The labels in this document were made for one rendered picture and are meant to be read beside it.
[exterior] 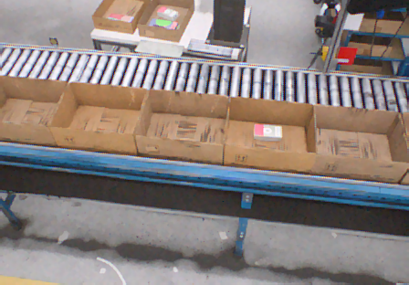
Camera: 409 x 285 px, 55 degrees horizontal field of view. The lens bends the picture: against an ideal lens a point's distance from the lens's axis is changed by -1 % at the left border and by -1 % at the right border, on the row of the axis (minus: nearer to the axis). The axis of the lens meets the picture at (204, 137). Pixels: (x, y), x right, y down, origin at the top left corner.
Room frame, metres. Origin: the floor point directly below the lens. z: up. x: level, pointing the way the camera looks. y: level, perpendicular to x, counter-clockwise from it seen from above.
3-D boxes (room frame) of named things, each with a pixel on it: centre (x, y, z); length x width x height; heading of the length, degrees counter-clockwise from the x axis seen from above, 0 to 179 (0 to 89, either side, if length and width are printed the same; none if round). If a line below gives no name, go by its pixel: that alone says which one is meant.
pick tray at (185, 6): (2.32, 0.25, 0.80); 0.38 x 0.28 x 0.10; 165
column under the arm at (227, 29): (2.18, -0.16, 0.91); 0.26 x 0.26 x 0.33; 77
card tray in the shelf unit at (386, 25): (2.42, -1.19, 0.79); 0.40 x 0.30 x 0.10; 173
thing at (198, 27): (2.36, 0.21, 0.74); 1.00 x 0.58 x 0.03; 77
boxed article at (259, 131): (1.21, -0.31, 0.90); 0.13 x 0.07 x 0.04; 84
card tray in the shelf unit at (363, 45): (2.42, -1.19, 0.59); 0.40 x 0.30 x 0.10; 170
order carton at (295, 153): (1.15, -0.30, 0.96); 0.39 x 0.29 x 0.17; 82
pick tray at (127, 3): (2.40, 0.56, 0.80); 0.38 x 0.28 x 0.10; 165
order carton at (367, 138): (1.10, -0.68, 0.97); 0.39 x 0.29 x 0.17; 82
